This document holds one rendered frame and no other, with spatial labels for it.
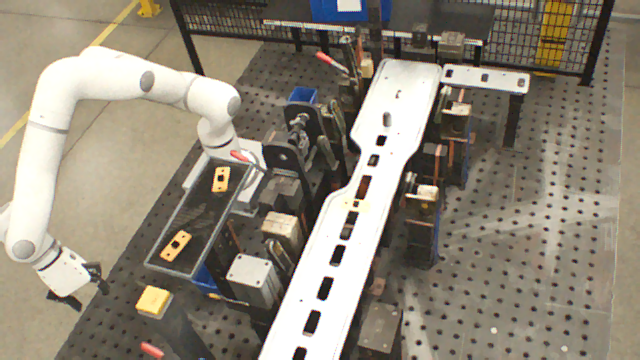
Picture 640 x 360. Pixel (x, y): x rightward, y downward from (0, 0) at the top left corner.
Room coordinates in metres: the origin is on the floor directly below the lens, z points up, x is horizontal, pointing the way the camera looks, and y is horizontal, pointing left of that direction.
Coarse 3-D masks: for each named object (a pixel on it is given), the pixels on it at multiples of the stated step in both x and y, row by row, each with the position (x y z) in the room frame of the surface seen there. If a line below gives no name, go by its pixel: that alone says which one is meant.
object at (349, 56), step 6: (342, 36) 1.45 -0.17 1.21; (348, 36) 1.45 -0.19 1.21; (342, 42) 1.42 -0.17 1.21; (348, 42) 1.43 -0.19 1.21; (354, 42) 1.41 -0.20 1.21; (342, 48) 1.42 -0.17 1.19; (348, 48) 1.43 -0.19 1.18; (348, 54) 1.42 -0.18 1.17; (354, 54) 1.44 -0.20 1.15; (348, 60) 1.42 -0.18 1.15; (354, 60) 1.44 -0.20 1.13; (348, 66) 1.42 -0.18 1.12; (354, 66) 1.44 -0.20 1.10; (348, 72) 1.42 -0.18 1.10; (354, 72) 1.41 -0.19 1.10; (354, 78) 1.41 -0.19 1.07; (360, 78) 1.43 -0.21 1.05
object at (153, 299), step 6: (150, 288) 0.71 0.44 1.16; (156, 288) 0.71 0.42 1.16; (144, 294) 0.70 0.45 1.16; (150, 294) 0.70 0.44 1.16; (156, 294) 0.69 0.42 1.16; (162, 294) 0.69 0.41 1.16; (168, 294) 0.69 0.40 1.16; (144, 300) 0.68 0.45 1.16; (150, 300) 0.68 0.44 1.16; (156, 300) 0.68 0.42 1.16; (162, 300) 0.67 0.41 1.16; (138, 306) 0.67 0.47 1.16; (144, 306) 0.67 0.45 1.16; (150, 306) 0.66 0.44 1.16; (156, 306) 0.66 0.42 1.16; (162, 306) 0.66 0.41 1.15; (150, 312) 0.65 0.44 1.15; (156, 312) 0.65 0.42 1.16
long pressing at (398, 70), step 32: (384, 64) 1.54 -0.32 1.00; (416, 64) 1.51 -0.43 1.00; (384, 96) 1.38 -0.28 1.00; (416, 96) 1.34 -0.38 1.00; (352, 128) 1.26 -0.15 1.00; (384, 128) 1.23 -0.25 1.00; (416, 128) 1.20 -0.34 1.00; (384, 160) 1.10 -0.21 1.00; (352, 192) 1.00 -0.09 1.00; (384, 192) 0.98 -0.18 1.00; (320, 224) 0.91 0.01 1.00; (384, 224) 0.87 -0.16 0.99; (320, 256) 0.81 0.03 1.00; (352, 256) 0.79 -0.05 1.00; (288, 288) 0.73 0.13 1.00; (352, 288) 0.69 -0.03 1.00; (288, 320) 0.64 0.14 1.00; (320, 320) 0.62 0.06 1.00; (352, 320) 0.61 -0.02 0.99; (288, 352) 0.56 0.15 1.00; (320, 352) 0.54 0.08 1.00
